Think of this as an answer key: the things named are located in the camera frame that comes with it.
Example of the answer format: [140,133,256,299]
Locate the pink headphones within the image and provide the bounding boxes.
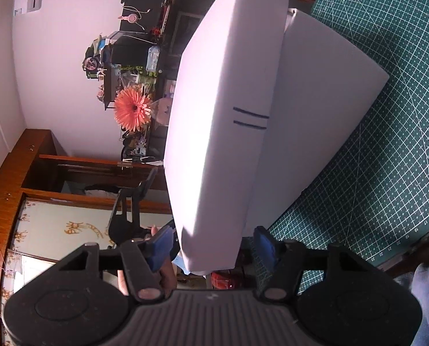
[118,5,152,31]

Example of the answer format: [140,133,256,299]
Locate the gold-print panel door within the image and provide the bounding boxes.
[0,128,175,298]

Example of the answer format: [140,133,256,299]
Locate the green cutting mat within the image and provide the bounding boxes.
[254,0,429,272]

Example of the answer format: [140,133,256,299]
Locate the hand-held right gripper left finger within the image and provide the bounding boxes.
[56,225,181,303]

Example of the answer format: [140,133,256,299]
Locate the black speaker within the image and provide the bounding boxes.
[110,38,154,66]

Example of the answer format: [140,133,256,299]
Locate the pink bottle vase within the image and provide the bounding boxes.
[148,97,176,127]

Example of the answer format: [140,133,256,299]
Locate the person's left hand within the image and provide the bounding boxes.
[159,259,179,299]

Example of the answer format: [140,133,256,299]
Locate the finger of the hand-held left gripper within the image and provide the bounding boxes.
[128,168,158,224]

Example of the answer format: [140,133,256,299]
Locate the white box lid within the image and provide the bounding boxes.
[163,0,291,275]

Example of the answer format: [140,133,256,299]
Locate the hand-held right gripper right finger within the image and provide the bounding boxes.
[254,225,368,303]

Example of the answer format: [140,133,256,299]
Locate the pink gerbera flower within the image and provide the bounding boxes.
[114,86,154,132]

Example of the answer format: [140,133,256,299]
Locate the red plastic bottle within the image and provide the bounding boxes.
[211,272,244,291]

